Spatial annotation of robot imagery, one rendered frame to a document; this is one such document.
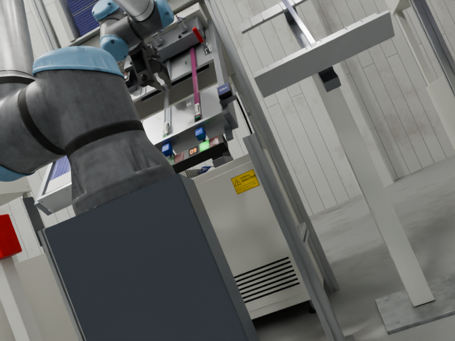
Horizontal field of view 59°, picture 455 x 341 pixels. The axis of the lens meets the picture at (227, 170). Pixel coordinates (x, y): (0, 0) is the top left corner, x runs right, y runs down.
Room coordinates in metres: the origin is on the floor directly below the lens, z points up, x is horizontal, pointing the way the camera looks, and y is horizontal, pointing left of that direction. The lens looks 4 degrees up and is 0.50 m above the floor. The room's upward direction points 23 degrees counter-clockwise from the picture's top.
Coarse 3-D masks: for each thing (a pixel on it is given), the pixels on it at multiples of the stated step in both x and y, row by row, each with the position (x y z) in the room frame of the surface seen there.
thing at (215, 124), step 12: (204, 120) 1.11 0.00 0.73; (216, 120) 1.12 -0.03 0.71; (180, 132) 1.13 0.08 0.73; (192, 132) 1.14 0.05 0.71; (216, 132) 1.15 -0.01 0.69; (156, 144) 1.15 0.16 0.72; (180, 144) 1.16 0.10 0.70; (192, 144) 1.17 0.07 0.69; (168, 156) 1.19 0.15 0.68; (60, 192) 1.24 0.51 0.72; (48, 204) 1.27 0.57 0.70; (60, 204) 1.27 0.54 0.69
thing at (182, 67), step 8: (208, 32) 1.55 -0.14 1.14; (208, 40) 1.50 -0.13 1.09; (200, 48) 1.49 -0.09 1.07; (176, 56) 1.54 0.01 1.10; (184, 56) 1.50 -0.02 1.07; (200, 56) 1.44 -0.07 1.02; (208, 56) 1.41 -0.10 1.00; (176, 64) 1.49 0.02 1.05; (184, 64) 1.46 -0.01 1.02; (200, 64) 1.40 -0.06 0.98; (208, 64) 1.47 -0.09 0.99; (176, 72) 1.44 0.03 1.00; (184, 72) 1.41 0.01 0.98; (200, 72) 1.46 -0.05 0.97; (160, 80) 1.46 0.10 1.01; (176, 80) 1.43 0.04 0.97; (184, 80) 1.47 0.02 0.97; (136, 88) 1.51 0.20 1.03; (144, 88) 1.48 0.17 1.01; (152, 88) 1.45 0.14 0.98; (136, 96) 1.47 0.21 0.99; (144, 96) 1.46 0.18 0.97; (152, 96) 1.51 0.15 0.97
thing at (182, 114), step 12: (216, 84) 1.26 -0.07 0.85; (192, 96) 1.28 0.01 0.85; (204, 96) 1.24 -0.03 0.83; (216, 96) 1.21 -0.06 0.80; (180, 108) 1.26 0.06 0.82; (192, 108) 1.23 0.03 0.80; (204, 108) 1.20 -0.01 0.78; (216, 108) 1.17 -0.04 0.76; (144, 120) 1.32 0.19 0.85; (156, 120) 1.28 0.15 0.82; (180, 120) 1.21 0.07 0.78; (192, 120) 1.18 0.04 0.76; (156, 132) 1.23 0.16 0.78
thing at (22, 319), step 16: (0, 224) 1.49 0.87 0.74; (0, 240) 1.46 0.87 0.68; (16, 240) 1.53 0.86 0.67; (0, 256) 1.45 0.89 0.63; (0, 272) 1.48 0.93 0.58; (16, 272) 1.53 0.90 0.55; (0, 288) 1.49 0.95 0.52; (16, 288) 1.50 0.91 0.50; (16, 304) 1.48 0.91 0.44; (16, 320) 1.48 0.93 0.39; (32, 320) 1.52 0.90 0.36; (16, 336) 1.49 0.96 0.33; (32, 336) 1.50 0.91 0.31
